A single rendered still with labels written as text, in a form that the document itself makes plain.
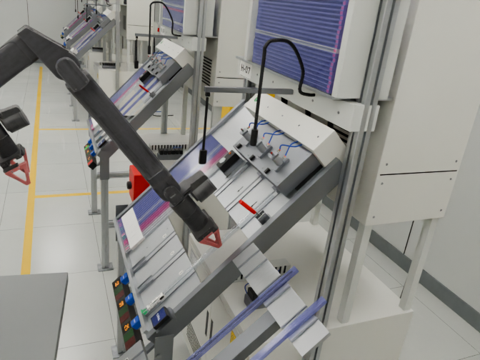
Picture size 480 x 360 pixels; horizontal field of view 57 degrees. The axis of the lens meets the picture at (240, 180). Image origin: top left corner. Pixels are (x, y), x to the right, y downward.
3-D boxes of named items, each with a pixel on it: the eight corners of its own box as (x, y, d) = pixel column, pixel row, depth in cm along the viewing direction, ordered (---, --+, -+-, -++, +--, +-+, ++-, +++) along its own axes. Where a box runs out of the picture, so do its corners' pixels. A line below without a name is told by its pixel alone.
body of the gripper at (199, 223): (207, 212, 128) (192, 195, 124) (218, 228, 119) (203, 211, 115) (189, 226, 127) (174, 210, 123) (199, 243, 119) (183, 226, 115)
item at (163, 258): (157, 336, 122) (149, 331, 120) (123, 223, 178) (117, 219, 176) (207, 290, 122) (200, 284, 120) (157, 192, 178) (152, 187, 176)
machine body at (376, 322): (230, 479, 158) (250, 345, 134) (180, 342, 217) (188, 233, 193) (376, 431, 182) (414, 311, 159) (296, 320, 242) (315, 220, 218)
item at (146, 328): (160, 343, 123) (142, 333, 120) (125, 229, 179) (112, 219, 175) (163, 341, 123) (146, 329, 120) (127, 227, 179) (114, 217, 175)
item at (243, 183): (259, 250, 124) (249, 241, 121) (193, 165, 179) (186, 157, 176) (345, 170, 124) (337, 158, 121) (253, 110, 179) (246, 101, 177)
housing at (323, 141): (336, 183, 124) (312, 150, 117) (264, 131, 166) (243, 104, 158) (357, 163, 124) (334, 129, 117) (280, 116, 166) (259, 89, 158)
